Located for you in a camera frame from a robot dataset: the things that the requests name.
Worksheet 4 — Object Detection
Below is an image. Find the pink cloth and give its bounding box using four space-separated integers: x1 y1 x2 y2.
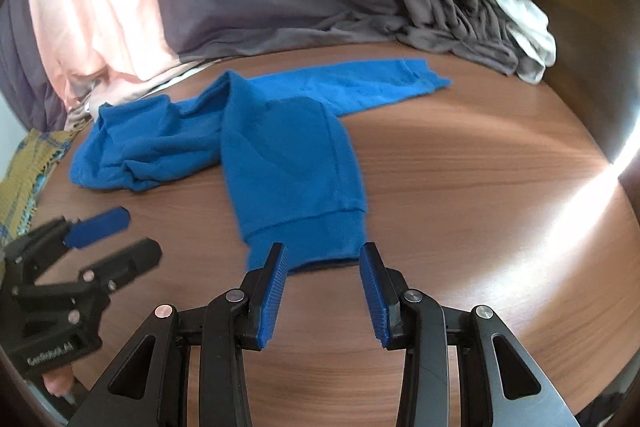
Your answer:
25 0 201 118

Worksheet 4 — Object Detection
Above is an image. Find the dark brown wooden furniture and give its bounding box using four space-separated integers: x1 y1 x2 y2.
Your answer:
530 0 640 168

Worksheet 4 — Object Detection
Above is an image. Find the white cloth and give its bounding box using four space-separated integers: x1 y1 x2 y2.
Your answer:
492 0 557 85

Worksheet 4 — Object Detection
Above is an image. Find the yellow patterned cloth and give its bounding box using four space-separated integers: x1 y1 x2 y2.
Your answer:
0 129 83 243

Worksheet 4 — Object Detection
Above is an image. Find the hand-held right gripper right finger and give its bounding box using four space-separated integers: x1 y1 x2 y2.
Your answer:
359 242 583 427

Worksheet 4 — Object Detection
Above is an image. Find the person's left hand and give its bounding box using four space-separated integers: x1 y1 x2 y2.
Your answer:
42 367 75 397

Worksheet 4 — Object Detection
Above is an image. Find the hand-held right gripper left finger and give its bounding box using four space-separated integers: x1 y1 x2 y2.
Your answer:
67 242 289 427

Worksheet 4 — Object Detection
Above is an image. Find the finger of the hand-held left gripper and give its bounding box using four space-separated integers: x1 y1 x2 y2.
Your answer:
0 206 132 264
12 238 163 303

